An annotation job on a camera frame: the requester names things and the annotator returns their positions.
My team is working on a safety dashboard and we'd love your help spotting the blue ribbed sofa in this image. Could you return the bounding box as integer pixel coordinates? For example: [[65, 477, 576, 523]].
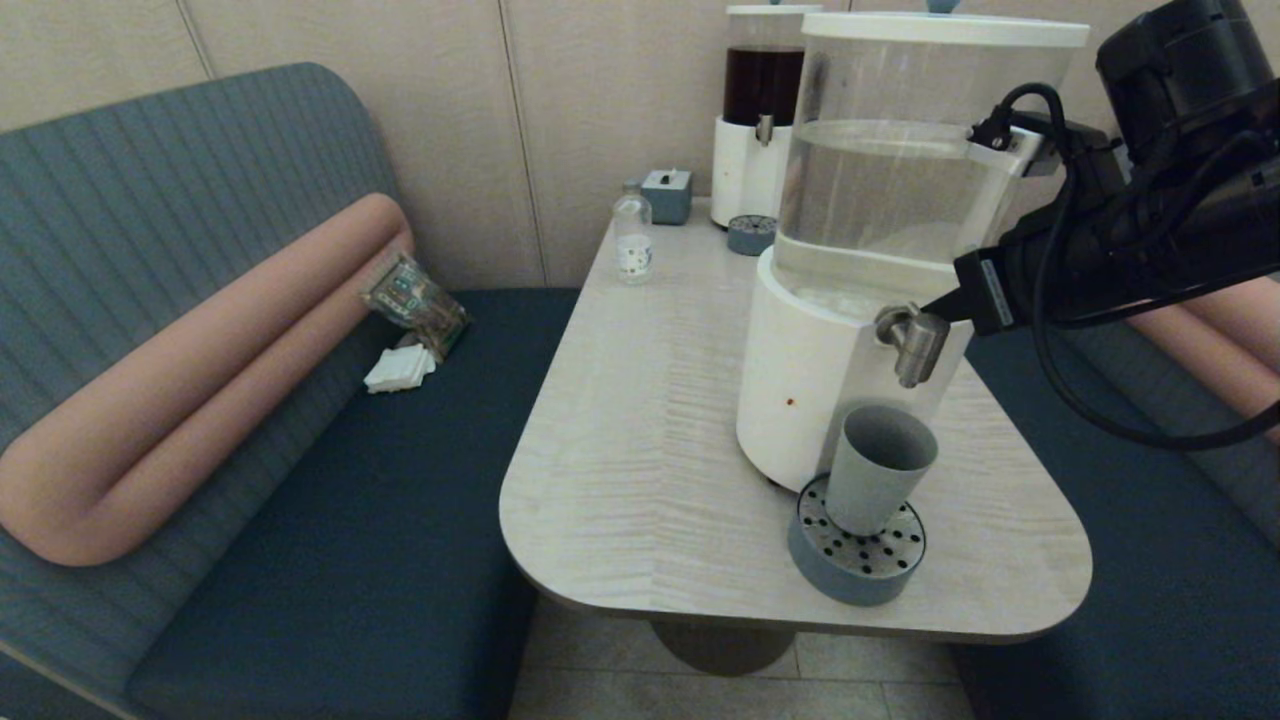
[[950, 70, 1280, 720], [0, 60, 581, 720]]

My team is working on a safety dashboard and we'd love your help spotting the clear plastic bottle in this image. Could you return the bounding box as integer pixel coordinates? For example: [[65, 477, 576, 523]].
[[613, 180, 654, 286]]

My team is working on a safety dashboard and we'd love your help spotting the grey perforated drip tray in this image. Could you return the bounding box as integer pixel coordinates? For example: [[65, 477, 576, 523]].
[[787, 472, 927, 606]]

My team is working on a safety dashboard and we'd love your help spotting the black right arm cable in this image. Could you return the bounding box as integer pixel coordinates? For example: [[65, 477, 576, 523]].
[[965, 83, 1280, 453]]

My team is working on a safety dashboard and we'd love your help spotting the small dark liquid dispenser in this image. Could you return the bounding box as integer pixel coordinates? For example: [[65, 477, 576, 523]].
[[710, 3, 823, 229]]

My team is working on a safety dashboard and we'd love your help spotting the green snack packet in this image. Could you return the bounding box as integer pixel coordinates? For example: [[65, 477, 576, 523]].
[[360, 250, 471, 359]]

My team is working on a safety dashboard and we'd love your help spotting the large metal dispenser tap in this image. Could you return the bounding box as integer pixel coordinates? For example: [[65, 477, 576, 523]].
[[875, 303, 951, 389]]

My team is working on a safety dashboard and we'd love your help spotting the grey plastic cup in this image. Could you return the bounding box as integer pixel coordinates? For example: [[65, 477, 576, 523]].
[[825, 403, 939, 536]]

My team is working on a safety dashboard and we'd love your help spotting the large clear water dispenser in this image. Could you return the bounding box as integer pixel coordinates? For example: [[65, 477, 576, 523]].
[[736, 10, 1091, 491]]

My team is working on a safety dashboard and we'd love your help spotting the small blue tissue box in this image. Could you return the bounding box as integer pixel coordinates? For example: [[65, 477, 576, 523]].
[[641, 168, 693, 225]]

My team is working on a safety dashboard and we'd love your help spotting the pink bolster cushion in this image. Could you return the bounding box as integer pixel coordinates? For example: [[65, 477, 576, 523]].
[[0, 192, 416, 569], [1125, 275, 1280, 446]]

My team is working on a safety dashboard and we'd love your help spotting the small grey drip tray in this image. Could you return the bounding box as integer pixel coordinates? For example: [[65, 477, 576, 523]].
[[726, 213, 779, 256]]

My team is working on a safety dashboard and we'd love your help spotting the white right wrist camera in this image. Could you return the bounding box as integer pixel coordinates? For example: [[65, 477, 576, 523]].
[[985, 120, 1063, 181]]

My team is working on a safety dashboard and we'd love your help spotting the white napkin stack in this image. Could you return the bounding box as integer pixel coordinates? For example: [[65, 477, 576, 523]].
[[363, 343, 438, 394]]

